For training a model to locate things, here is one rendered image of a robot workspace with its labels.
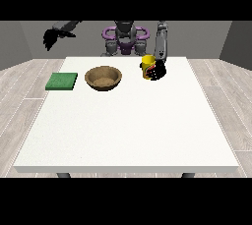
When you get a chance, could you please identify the brown wooden bowl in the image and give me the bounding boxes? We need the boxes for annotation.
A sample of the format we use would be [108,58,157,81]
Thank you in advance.
[84,65,123,92]

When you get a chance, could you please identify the yellow cup with melon print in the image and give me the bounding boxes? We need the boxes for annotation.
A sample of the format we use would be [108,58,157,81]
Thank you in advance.
[141,54,158,81]

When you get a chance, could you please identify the green square pad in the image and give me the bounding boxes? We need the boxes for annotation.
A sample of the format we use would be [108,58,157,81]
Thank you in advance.
[44,72,79,91]

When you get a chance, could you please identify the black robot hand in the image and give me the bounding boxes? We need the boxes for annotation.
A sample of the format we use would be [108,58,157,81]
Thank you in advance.
[42,28,77,52]
[145,58,167,82]

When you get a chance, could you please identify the grey robot trunk purple rings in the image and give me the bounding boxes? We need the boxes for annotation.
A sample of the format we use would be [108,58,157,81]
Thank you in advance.
[99,21,152,58]

